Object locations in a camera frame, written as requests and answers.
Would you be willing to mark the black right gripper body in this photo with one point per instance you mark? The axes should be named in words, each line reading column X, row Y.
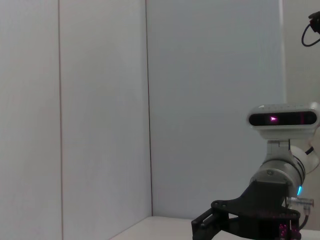
column 265, row 212

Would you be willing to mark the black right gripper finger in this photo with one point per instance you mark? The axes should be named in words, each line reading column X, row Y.
column 207, row 225
column 288, row 230

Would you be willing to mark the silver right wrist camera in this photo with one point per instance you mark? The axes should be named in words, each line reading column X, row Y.
column 282, row 118

